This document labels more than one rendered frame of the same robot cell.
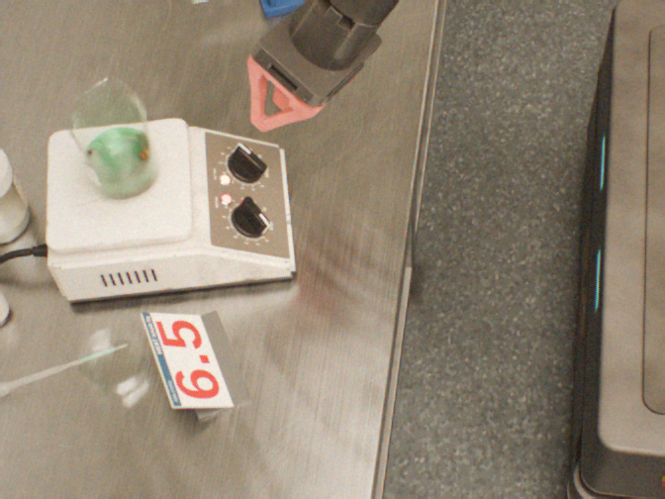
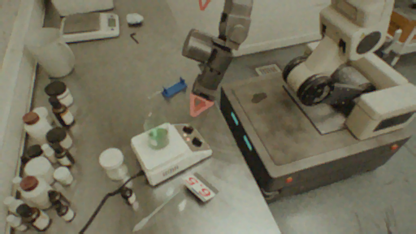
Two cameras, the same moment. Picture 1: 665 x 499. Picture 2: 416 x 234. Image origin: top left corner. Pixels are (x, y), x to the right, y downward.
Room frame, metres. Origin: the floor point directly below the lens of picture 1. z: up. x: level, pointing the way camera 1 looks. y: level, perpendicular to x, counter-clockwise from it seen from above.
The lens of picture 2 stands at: (0.17, 0.27, 1.42)
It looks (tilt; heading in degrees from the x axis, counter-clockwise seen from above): 49 degrees down; 329
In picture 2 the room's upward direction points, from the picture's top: straight up
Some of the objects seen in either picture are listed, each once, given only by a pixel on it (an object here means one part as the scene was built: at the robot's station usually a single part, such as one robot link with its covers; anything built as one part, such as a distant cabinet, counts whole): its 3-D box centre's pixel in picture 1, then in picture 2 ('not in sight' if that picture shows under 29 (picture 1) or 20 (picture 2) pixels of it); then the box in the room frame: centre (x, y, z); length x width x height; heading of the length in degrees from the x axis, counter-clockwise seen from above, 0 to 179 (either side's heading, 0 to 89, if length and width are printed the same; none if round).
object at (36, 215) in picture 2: not in sight; (32, 216); (0.58, 0.51, 0.80); 0.04 x 0.04 x 0.10
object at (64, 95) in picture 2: not in sight; (59, 94); (1.00, 0.37, 0.79); 0.07 x 0.07 x 0.07
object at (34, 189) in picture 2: not in sight; (37, 191); (0.64, 0.49, 0.80); 0.06 x 0.06 x 0.10
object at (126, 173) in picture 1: (117, 145); (158, 132); (0.60, 0.16, 0.88); 0.07 x 0.06 x 0.08; 174
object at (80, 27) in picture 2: not in sight; (90, 25); (1.45, 0.15, 0.77); 0.26 x 0.19 x 0.05; 73
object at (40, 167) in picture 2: not in sight; (42, 171); (0.71, 0.47, 0.78); 0.06 x 0.06 x 0.07
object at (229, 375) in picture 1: (195, 356); (199, 185); (0.46, 0.12, 0.77); 0.09 x 0.06 x 0.04; 16
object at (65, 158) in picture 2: not in sight; (62, 154); (0.73, 0.41, 0.79); 0.04 x 0.04 x 0.09
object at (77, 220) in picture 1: (119, 184); (158, 145); (0.59, 0.17, 0.83); 0.12 x 0.12 x 0.01; 1
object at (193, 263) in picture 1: (159, 209); (169, 149); (0.59, 0.15, 0.79); 0.22 x 0.13 x 0.08; 91
